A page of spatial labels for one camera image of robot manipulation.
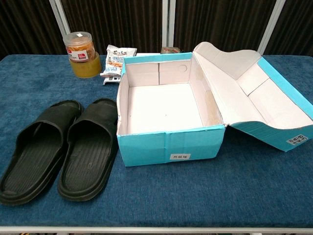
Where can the black rubber slipper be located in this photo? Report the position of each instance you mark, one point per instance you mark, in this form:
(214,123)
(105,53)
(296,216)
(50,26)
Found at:
(29,161)
(85,159)

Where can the blue table mat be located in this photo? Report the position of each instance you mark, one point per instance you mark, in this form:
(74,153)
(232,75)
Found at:
(171,191)

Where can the clear snack jar red label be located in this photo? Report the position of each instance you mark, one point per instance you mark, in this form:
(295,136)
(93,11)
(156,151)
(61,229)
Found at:
(79,46)

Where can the dark curtain partition panel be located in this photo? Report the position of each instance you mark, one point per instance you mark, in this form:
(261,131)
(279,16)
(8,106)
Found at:
(220,22)
(24,24)
(117,22)
(298,24)

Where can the white blue snack packet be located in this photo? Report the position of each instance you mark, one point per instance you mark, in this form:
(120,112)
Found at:
(115,62)

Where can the brown gold snack packet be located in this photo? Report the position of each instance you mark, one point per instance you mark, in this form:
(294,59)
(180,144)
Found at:
(170,50)

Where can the light blue shoe box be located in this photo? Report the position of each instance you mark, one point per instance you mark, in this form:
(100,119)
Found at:
(146,149)

